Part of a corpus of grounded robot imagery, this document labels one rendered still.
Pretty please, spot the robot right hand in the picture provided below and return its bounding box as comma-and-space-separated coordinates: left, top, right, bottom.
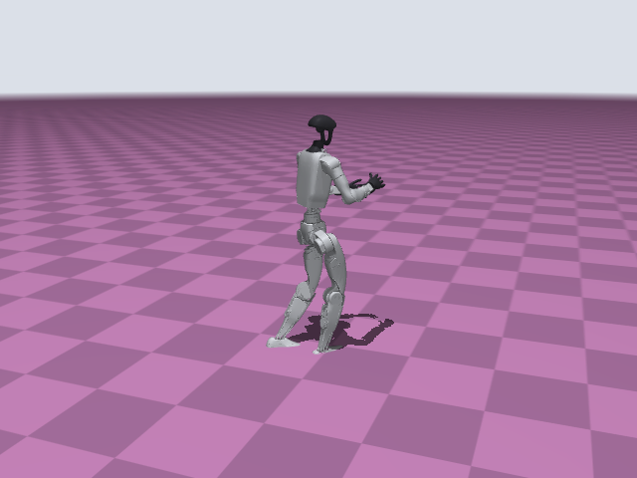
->
364, 173, 385, 194

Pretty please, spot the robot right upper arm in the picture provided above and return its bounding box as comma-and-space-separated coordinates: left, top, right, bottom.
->
319, 155, 357, 205

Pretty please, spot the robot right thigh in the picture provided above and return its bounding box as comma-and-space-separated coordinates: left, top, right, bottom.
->
314, 230, 346, 303

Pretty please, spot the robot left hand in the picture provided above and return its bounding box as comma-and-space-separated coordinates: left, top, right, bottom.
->
335, 179, 366, 198

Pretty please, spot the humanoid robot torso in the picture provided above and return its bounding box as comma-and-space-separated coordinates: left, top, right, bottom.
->
297, 146, 332, 244

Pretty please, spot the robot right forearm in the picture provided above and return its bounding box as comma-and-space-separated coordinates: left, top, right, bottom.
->
350, 183, 374, 202

